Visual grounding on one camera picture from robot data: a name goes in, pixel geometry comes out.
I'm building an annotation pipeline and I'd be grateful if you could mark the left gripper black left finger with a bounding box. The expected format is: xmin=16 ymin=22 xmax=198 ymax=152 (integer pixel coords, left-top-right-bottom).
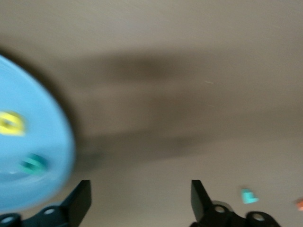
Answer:
xmin=0 ymin=179 xmax=92 ymax=227

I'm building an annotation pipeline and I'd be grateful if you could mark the blue plate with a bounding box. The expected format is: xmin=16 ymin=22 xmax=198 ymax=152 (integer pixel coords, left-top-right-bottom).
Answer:
xmin=0 ymin=53 xmax=77 ymax=213

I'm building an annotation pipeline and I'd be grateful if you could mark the yellow foam letter d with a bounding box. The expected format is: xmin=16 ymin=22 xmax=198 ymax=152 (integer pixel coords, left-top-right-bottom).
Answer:
xmin=0 ymin=111 xmax=26 ymax=137

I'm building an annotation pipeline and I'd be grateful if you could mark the teal foam letter c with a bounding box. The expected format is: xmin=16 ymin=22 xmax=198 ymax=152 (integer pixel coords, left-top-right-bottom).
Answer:
xmin=18 ymin=153 xmax=48 ymax=175

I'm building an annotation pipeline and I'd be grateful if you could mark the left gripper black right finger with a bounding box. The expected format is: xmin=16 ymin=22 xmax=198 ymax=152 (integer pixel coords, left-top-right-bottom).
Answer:
xmin=190 ymin=180 xmax=282 ymax=227

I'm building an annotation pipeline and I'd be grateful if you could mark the brown table cover sheet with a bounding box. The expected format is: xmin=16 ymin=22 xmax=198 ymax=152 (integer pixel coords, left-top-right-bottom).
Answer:
xmin=0 ymin=0 xmax=303 ymax=227

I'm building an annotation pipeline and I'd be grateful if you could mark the teal foam letter r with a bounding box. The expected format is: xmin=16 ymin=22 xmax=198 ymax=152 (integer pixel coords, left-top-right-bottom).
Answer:
xmin=240 ymin=188 xmax=260 ymax=204

